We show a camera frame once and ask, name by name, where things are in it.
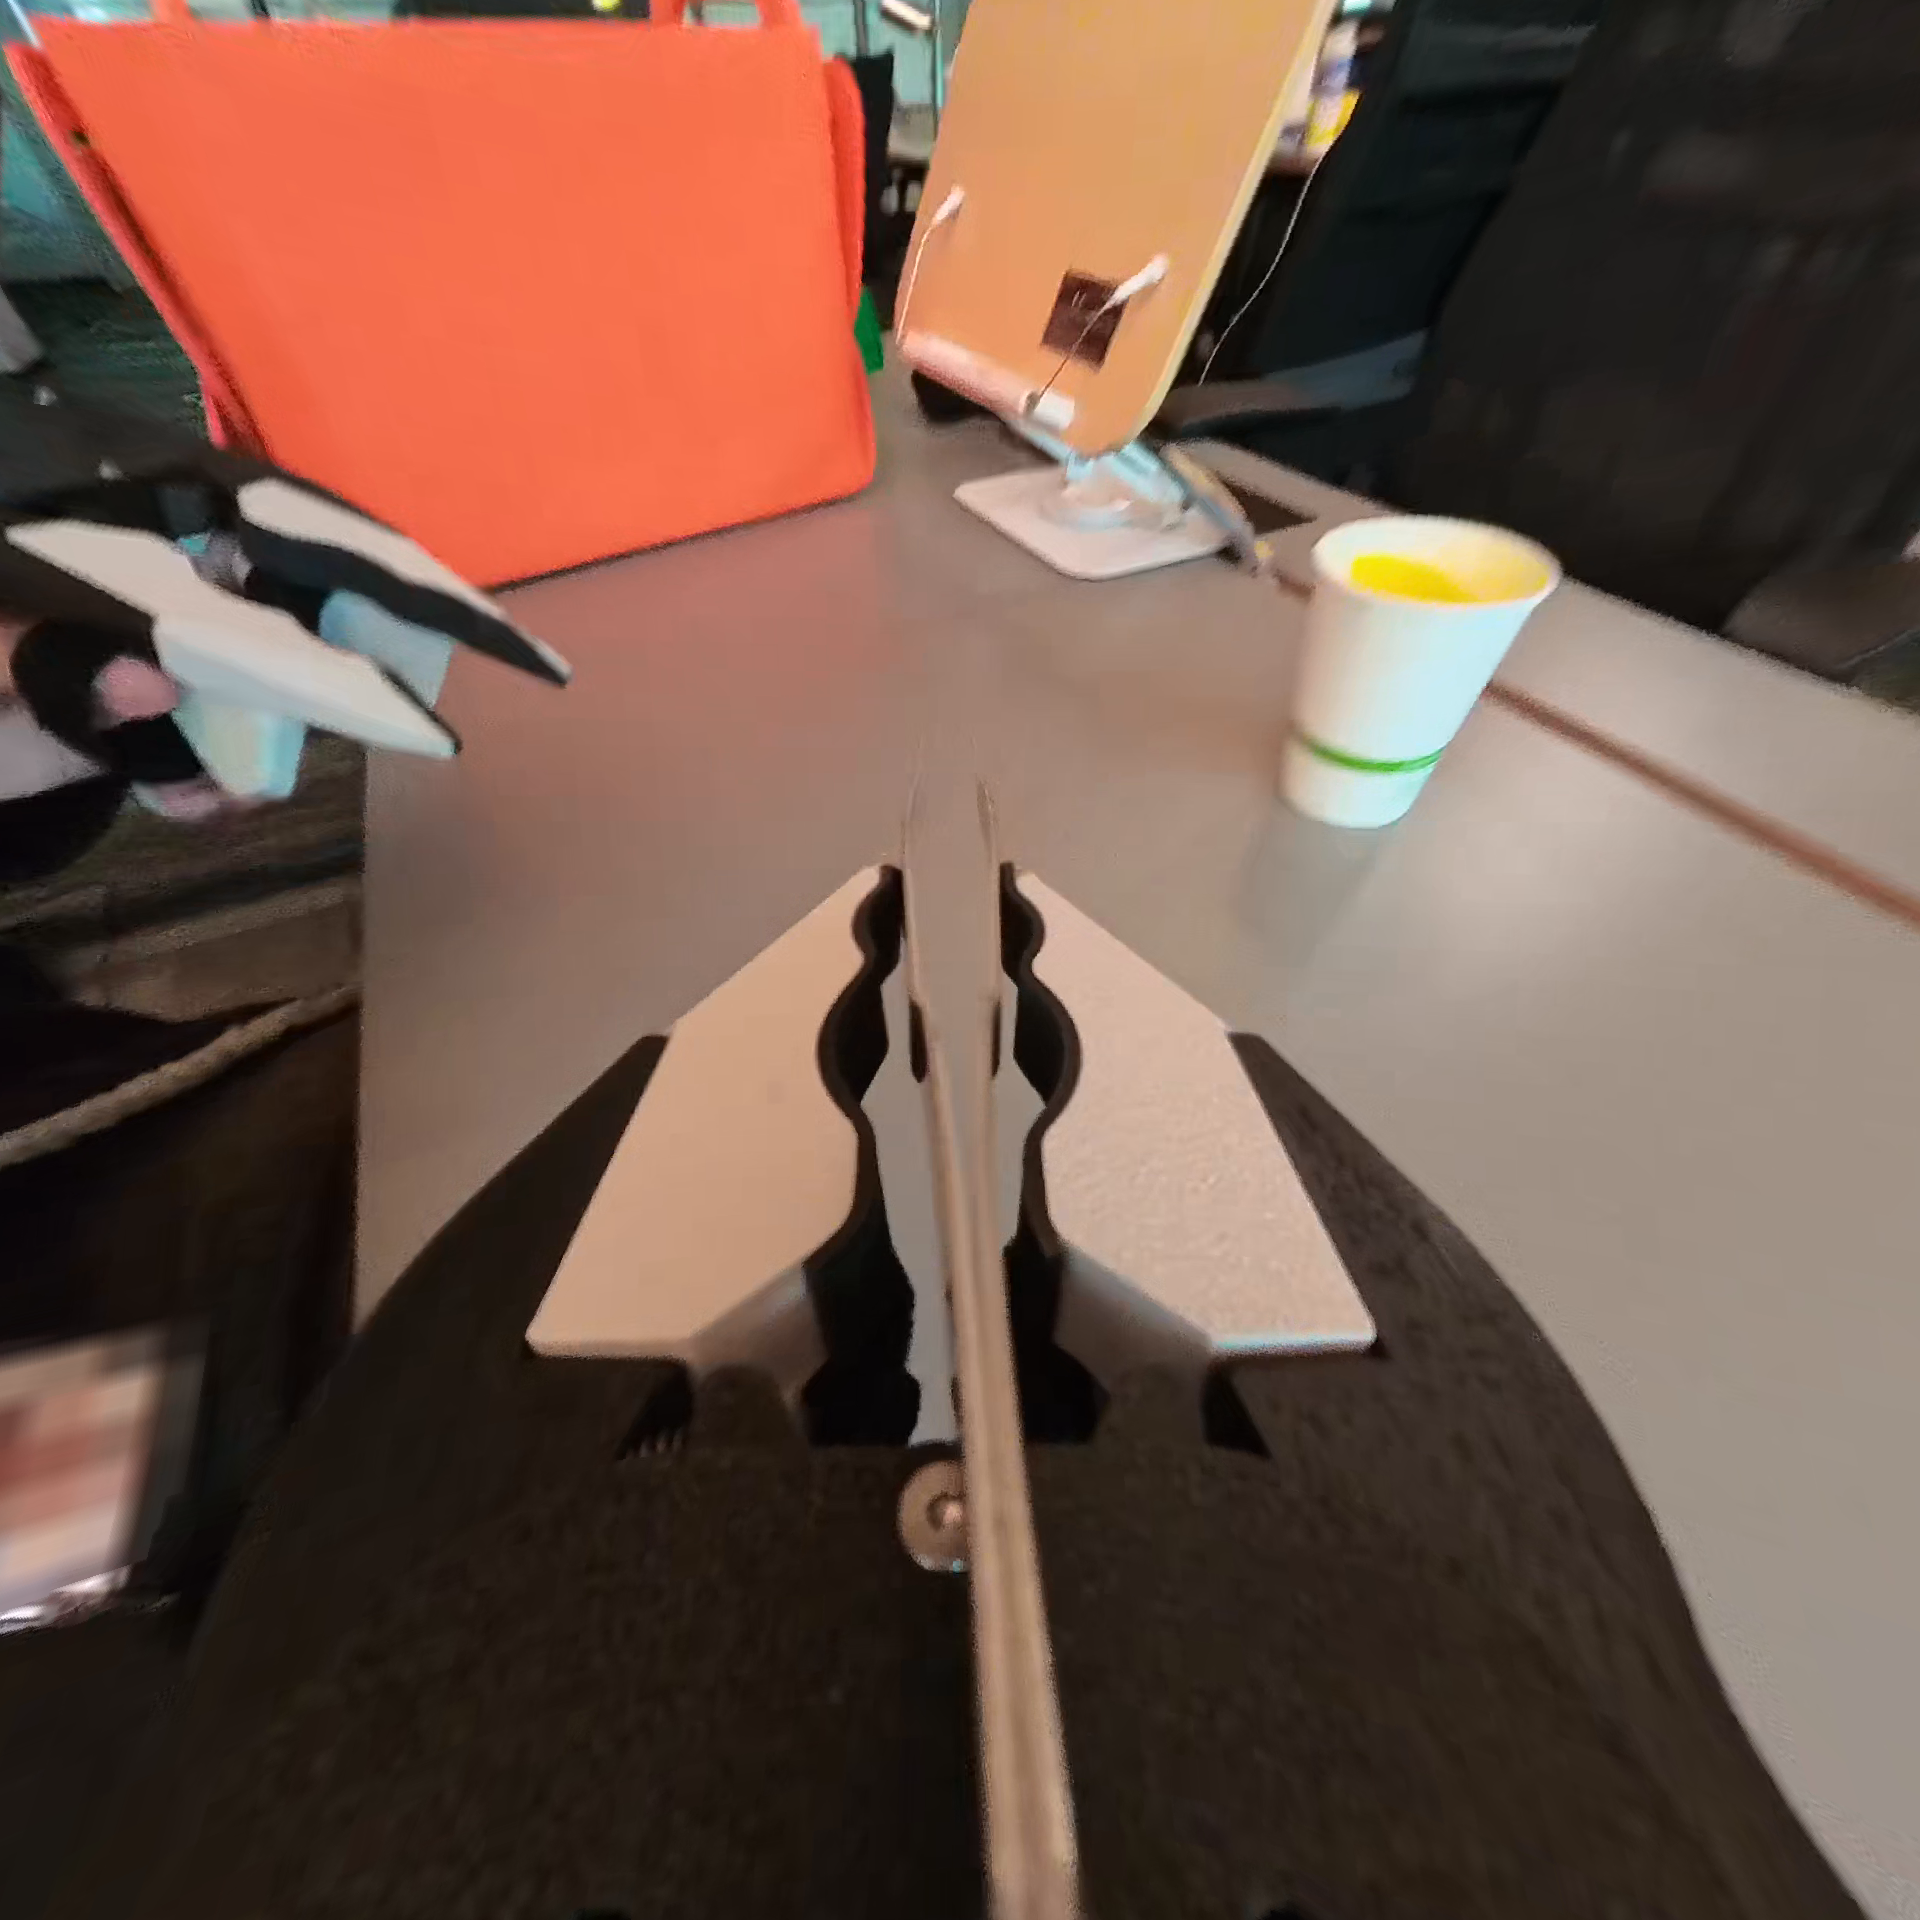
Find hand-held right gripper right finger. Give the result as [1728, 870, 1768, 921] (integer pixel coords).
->
[995, 863, 1380, 1449]

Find grey yellow scissors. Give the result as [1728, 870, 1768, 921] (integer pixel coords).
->
[1166, 444, 1280, 581]

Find grey desk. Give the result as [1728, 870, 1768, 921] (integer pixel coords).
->
[352, 352, 1920, 1878]

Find wooden tablet stand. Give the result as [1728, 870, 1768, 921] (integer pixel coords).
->
[893, 0, 1337, 581]

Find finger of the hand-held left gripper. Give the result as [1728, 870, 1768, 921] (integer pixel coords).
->
[0, 514, 461, 798]
[235, 468, 575, 710]

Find metal tweezers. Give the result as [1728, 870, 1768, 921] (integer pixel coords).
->
[899, 775, 1082, 1920]

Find black mesh office chair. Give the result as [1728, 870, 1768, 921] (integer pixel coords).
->
[1170, 0, 1592, 481]
[1409, 0, 1920, 639]

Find white paper cup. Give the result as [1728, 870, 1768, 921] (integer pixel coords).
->
[1278, 514, 1561, 830]

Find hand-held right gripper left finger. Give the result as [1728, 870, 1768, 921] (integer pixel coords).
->
[524, 861, 923, 1449]

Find person's left hand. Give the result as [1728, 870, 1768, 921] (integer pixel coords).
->
[81, 656, 258, 824]

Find orange felt bag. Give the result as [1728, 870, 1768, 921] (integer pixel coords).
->
[5, 0, 880, 589]

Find yellow sticky note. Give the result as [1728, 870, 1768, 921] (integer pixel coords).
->
[1345, 552, 1484, 605]

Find person's dark jacket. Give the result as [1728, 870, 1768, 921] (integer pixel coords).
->
[0, 884, 362, 1352]

